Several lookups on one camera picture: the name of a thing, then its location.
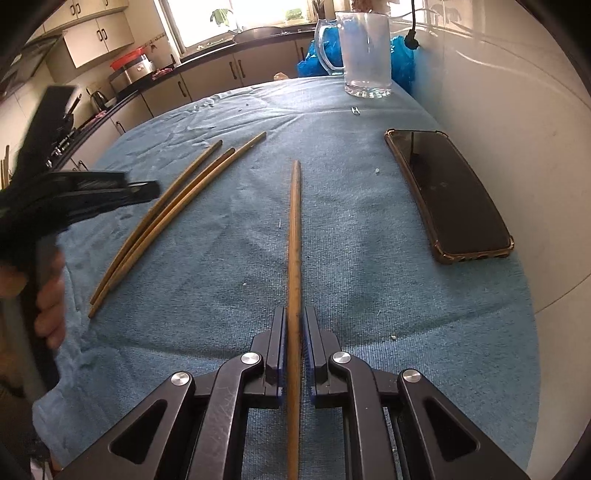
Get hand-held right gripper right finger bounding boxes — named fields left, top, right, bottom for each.
left=301, top=305, right=532, bottom=480

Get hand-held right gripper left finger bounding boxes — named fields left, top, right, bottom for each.
left=55, top=305, right=288, bottom=480

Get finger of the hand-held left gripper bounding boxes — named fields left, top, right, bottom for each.
left=46, top=172, right=129, bottom=197
left=53, top=181, right=161, bottom=227

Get long wooden chopstick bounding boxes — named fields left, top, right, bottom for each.
left=88, top=131, right=267, bottom=319
left=286, top=159, right=303, bottom=480
left=89, top=140, right=223, bottom=305
left=91, top=148, right=236, bottom=311

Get person's left hand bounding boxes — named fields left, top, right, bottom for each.
left=34, top=251, right=66, bottom=350

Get black range hood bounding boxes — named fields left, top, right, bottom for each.
left=0, top=34, right=63, bottom=93

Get blue towel table cover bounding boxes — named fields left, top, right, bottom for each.
left=28, top=76, right=541, bottom=480

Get silver rice cooker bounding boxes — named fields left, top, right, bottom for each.
left=110, top=54, right=155, bottom=88

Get red plastic basin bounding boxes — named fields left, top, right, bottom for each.
left=110, top=46, right=148, bottom=70

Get cream kitchen base cabinets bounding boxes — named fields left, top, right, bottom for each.
left=60, top=34, right=324, bottom=171

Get dark frying pan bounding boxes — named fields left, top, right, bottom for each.
left=228, top=25, right=284, bottom=43

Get smartphone in brown case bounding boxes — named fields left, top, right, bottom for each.
left=384, top=129, right=515, bottom=265

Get kitchen window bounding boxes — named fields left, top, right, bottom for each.
left=154, top=0, right=338, bottom=51

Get clear glass pitcher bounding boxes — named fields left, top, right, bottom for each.
left=314, top=11, right=393, bottom=99

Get blue plastic bag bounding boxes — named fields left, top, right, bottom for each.
left=296, top=34, right=416, bottom=90

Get cream upper wall cabinet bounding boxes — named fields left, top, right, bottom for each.
left=0, top=0, right=134, bottom=84

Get black power plug cable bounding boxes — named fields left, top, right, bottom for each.
left=405, top=0, right=420, bottom=49

